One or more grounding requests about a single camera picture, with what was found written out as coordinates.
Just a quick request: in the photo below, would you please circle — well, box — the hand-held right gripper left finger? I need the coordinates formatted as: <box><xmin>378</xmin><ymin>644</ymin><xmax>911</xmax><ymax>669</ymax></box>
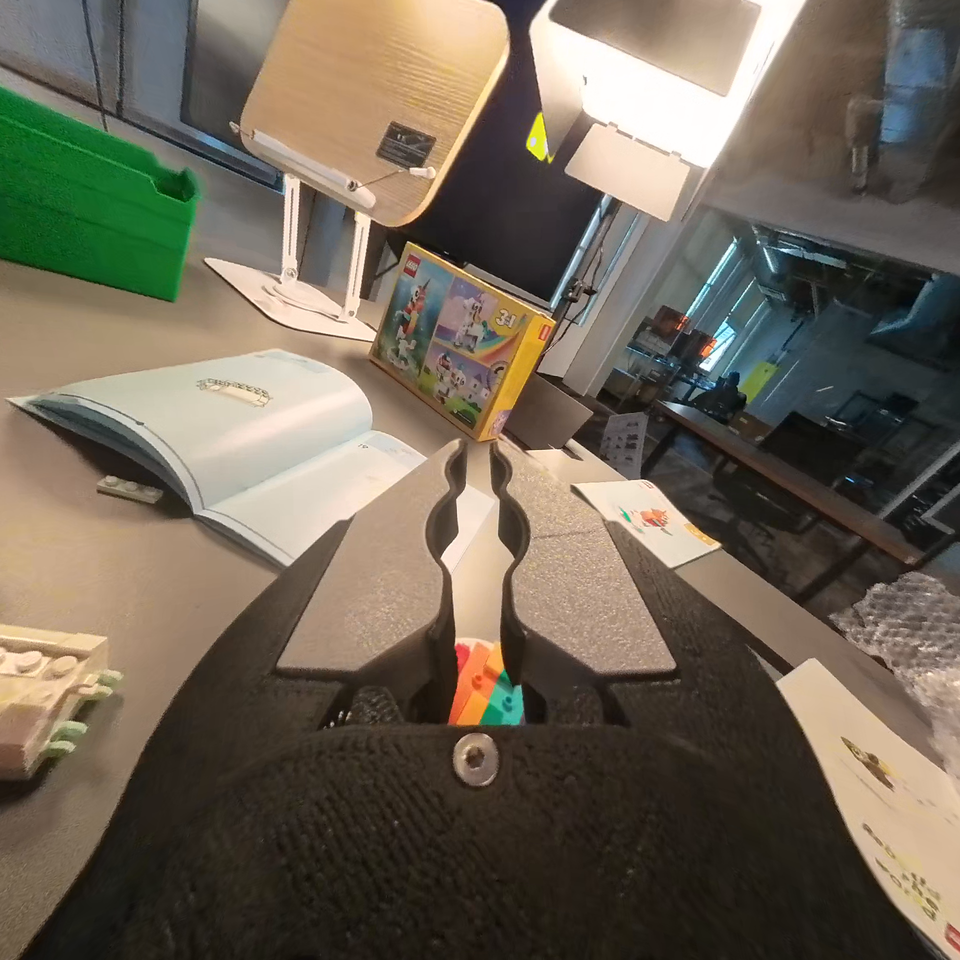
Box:
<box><xmin>276</xmin><ymin>438</ymin><xmax>470</xmax><ymax>680</ymax></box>

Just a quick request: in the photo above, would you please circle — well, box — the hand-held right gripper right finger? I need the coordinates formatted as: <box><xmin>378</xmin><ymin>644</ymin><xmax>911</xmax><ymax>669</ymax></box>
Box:
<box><xmin>489</xmin><ymin>441</ymin><xmax>675</xmax><ymax>680</ymax></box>

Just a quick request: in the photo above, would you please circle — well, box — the rainbow coloured lego piece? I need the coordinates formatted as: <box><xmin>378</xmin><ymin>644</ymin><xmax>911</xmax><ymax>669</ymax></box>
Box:
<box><xmin>452</xmin><ymin>639</ymin><xmax>528</xmax><ymax>727</ymax></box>

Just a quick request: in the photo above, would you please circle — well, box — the light blue instruction booklet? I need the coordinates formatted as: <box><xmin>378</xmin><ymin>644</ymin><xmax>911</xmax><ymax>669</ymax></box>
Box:
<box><xmin>6</xmin><ymin>348</ymin><xmax>496</xmax><ymax>569</ymax></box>

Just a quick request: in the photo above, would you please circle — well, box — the pale grey lego plate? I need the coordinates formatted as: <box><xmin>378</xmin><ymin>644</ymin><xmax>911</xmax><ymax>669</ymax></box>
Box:
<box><xmin>96</xmin><ymin>474</ymin><xmax>165</xmax><ymax>502</ymax></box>

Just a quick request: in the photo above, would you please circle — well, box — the yellow lego box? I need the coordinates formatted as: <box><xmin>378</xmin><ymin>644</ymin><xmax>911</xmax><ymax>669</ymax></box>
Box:
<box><xmin>369</xmin><ymin>241</ymin><xmax>558</xmax><ymax>442</ymax></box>

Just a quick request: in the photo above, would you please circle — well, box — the white lego build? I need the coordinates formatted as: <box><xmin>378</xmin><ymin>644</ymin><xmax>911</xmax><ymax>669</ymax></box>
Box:
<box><xmin>0</xmin><ymin>624</ymin><xmax>125</xmax><ymax>783</ymax></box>

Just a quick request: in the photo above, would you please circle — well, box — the small instruction booklet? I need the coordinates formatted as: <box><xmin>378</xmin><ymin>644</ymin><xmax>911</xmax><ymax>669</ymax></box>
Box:
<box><xmin>571</xmin><ymin>480</ymin><xmax>723</xmax><ymax>569</ymax></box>

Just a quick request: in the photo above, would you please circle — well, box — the standing printed sheet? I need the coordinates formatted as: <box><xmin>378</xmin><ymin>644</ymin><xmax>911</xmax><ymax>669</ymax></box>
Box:
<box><xmin>603</xmin><ymin>411</ymin><xmax>650</xmax><ymax>481</ymax></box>

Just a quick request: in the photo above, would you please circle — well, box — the grey laptop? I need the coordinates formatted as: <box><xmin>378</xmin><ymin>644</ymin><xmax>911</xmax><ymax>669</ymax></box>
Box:
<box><xmin>504</xmin><ymin>372</ymin><xmax>594</xmax><ymax>451</ymax></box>

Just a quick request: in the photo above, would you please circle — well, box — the long wooden table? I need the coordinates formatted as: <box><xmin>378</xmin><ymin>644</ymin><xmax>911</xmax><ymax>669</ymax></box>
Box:
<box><xmin>652</xmin><ymin>399</ymin><xmax>927</xmax><ymax>567</ymax></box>

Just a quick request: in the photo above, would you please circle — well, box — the black office chair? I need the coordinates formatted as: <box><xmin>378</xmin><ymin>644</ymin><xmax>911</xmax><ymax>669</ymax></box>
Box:
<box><xmin>705</xmin><ymin>371</ymin><xmax>751</xmax><ymax>415</ymax></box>

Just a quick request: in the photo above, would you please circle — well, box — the clear bubble wrap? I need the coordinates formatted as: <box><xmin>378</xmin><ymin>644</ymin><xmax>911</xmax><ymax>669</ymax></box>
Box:
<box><xmin>828</xmin><ymin>571</ymin><xmax>960</xmax><ymax>766</ymax></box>

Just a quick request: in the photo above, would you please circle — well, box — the white printed leaflet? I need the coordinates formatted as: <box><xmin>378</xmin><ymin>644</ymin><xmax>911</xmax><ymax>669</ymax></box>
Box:
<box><xmin>776</xmin><ymin>658</ymin><xmax>960</xmax><ymax>960</ymax></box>

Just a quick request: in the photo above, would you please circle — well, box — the black monitor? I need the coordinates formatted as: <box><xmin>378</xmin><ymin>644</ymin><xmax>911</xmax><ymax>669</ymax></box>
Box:
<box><xmin>360</xmin><ymin>0</ymin><xmax>610</xmax><ymax>303</ymax></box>

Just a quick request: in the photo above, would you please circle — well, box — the green plastic bin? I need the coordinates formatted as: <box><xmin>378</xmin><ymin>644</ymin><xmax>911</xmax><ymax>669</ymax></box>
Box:
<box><xmin>0</xmin><ymin>86</ymin><xmax>202</xmax><ymax>303</ymax></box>

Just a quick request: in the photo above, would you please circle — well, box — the white softbox light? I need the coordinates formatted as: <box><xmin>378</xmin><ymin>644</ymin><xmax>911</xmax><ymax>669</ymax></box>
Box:
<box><xmin>528</xmin><ymin>0</ymin><xmax>807</xmax><ymax>222</ymax></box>

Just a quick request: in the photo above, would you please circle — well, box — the wooden book stand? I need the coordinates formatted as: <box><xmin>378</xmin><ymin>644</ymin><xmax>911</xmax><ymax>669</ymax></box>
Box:
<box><xmin>204</xmin><ymin>0</ymin><xmax>513</xmax><ymax>345</ymax></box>

